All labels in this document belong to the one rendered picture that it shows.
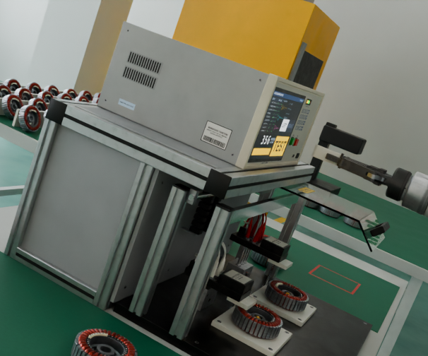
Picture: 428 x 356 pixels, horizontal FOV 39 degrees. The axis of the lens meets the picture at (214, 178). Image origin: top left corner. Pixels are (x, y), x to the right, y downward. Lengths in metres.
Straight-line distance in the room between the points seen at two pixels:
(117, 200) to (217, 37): 4.03
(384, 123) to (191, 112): 5.41
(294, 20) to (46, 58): 2.09
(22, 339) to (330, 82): 5.90
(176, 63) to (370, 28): 5.52
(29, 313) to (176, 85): 0.56
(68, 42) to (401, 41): 3.39
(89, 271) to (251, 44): 3.95
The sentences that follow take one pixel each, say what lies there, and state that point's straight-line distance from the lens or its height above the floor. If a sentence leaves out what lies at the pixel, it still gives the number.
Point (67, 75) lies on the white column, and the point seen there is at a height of 0.74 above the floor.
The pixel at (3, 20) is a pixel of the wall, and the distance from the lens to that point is 8.99.
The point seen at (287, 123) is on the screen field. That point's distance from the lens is 1.45.
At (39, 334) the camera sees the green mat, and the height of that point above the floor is 0.75.
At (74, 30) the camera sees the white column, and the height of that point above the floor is 1.11.
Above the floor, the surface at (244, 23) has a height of 1.63.
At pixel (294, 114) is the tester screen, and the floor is 1.25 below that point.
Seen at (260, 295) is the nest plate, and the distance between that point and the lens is 1.61.
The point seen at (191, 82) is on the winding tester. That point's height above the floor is 1.24.
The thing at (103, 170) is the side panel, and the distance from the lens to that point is 1.28.
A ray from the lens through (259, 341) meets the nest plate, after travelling 1.35.
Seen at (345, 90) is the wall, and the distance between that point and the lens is 6.74.
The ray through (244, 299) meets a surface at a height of 0.83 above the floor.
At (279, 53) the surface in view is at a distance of 5.02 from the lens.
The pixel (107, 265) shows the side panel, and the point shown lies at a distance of 1.28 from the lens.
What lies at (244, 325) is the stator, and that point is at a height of 0.80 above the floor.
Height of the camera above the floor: 1.32
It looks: 11 degrees down
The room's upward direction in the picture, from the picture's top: 20 degrees clockwise
